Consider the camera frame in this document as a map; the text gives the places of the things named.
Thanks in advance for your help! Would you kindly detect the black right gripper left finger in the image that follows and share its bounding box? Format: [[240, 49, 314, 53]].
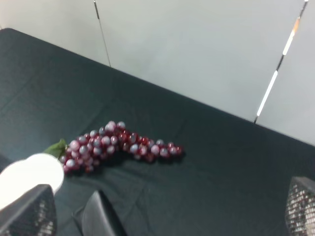
[[0, 184, 57, 236]]

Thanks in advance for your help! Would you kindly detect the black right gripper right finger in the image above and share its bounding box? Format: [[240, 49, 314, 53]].
[[285, 177, 315, 236]]

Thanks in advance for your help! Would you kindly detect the white milk bottle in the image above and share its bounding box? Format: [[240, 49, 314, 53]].
[[0, 153, 64, 209]]

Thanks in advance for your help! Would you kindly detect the black leather glasses case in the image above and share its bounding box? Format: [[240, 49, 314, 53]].
[[72, 190, 126, 236]]

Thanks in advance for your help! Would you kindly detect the black tablecloth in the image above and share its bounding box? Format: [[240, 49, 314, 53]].
[[0, 29, 315, 236]]

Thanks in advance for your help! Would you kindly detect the red artificial grape bunch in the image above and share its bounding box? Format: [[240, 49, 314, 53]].
[[44, 121, 185, 174]]

